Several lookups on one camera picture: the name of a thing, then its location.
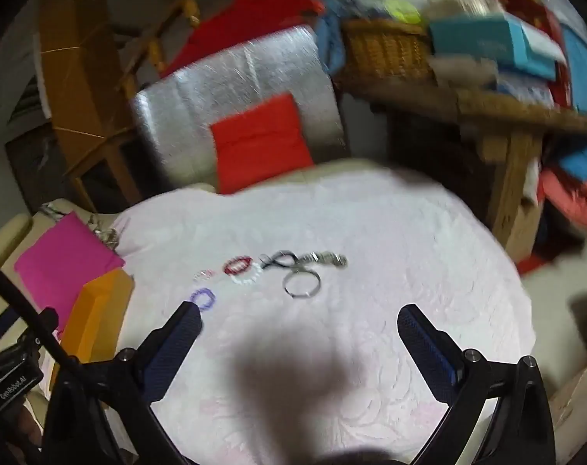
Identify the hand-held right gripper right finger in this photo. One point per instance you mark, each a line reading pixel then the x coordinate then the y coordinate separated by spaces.
pixel 429 348

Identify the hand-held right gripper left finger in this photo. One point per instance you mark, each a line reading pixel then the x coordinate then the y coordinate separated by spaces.
pixel 174 348

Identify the orange box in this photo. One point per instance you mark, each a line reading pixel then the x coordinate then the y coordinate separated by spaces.
pixel 94 315

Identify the white towel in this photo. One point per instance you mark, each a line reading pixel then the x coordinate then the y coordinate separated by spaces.
pixel 371 232

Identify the pink cloth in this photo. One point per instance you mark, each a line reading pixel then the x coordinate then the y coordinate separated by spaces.
pixel 65 261

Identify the cardboard box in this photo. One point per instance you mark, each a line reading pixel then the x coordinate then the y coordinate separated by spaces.
pixel 574 397

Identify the coral cloth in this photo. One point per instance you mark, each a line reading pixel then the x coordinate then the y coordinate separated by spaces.
pixel 569 198

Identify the wooden table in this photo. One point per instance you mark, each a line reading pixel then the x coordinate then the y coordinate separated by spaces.
pixel 511 155

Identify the red cushion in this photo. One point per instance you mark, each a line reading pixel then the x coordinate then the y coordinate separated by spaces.
pixel 259 145

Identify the silver foil bag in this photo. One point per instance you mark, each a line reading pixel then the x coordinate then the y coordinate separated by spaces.
pixel 254 72

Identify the wicker basket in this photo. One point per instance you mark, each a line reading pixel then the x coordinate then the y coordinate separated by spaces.
pixel 385 53

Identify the wooden stair railing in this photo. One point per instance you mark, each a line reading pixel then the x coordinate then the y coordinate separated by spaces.
pixel 75 58

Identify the light blue box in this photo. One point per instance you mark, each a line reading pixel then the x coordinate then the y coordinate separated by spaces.
pixel 472 38

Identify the flat blue box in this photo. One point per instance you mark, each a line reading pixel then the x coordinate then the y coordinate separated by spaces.
pixel 581 68

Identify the blue cloth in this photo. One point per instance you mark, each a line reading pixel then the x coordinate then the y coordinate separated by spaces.
pixel 329 38

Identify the yellow-green packet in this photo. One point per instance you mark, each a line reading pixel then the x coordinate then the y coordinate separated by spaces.
pixel 402 9

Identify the red cloth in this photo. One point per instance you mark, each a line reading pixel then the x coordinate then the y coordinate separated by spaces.
pixel 235 9

